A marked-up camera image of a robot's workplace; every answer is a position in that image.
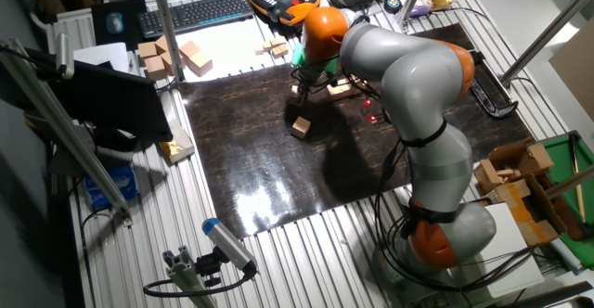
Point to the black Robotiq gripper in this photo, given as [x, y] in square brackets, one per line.
[308, 78]

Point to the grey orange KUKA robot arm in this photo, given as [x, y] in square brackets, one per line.
[417, 80]

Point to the small wooden block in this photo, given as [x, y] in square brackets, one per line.
[280, 51]
[267, 46]
[277, 42]
[258, 50]

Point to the dark marble pattern mat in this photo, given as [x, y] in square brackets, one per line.
[260, 169]

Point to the large white paper sheet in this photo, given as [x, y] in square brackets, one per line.
[232, 43]

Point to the large wooden cube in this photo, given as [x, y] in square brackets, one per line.
[155, 68]
[200, 63]
[166, 62]
[162, 43]
[189, 48]
[147, 49]

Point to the round black blue puck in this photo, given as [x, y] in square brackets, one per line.
[393, 4]

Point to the open box with gold foil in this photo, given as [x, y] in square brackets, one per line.
[178, 148]

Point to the black computer keyboard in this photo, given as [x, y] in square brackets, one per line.
[195, 13]

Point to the small purple object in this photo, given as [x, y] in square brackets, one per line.
[420, 11]

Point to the black monitor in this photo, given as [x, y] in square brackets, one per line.
[116, 99]

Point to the grey computer mouse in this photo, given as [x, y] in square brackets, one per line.
[114, 22]

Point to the small white paper sheet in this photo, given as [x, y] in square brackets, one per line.
[99, 55]

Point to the blue tissue pack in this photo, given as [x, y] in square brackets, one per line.
[111, 187]

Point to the short aluminium profile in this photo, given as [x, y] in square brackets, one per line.
[183, 275]

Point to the black mouse pad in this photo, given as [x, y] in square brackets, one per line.
[102, 6]

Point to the small cardboard box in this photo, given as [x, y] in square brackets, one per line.
[533, 159]

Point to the white board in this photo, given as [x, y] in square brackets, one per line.
[510, 252]

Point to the big cardboard box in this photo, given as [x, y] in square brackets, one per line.
[533, 231]

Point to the green mini pool table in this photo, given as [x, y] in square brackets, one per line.
[564, 164]

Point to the brown cardboard sheet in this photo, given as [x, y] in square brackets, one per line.
[577, 67]

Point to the wooden cue stick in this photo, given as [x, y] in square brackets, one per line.
[576, 159]

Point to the green gripper mount adapter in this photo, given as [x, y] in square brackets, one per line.
[298, 58]

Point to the aluminium frame post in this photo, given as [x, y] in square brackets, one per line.
[162, 20]
[552, 27]

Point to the silver camera with blue cap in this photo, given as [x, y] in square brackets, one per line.
[227, 243]

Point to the black post base plate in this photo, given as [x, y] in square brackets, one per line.
[494, 99]

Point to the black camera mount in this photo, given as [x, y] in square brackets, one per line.
[209, 266]

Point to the diagonal aluminium frame bar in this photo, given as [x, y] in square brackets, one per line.
[62, 122]

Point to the silver stick camera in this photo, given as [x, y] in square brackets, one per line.
[64, 55]

